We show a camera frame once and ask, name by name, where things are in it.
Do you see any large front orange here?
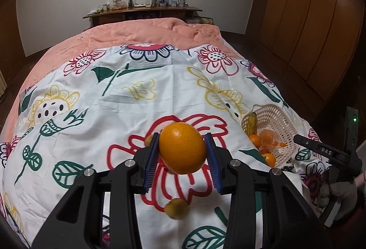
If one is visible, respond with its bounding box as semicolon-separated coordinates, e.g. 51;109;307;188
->
262;153;276;168

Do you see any bag of oranges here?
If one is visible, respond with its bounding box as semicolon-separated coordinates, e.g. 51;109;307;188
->
259;129;287;150

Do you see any white plastic basket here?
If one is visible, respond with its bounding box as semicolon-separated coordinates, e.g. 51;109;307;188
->
241;105;300;168

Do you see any yellow banana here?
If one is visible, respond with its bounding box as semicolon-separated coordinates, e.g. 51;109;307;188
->
246;112;257;136

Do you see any small green yellow pear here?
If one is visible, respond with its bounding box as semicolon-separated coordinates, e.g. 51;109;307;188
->
164;198;189;220

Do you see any grey gloved right hand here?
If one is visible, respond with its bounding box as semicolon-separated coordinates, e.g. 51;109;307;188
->
316;182;357;220

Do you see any wooden wardrobe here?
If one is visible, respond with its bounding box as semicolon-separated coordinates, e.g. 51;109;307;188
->
245;0;365;121

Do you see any brown wooden door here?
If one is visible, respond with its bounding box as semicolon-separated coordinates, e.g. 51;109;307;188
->
0;0;26;86

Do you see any pink quilt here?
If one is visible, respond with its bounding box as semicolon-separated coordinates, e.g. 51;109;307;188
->
0;17;241;144

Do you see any wooden headboard shelf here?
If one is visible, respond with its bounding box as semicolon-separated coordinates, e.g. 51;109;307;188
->
83;6;202;27

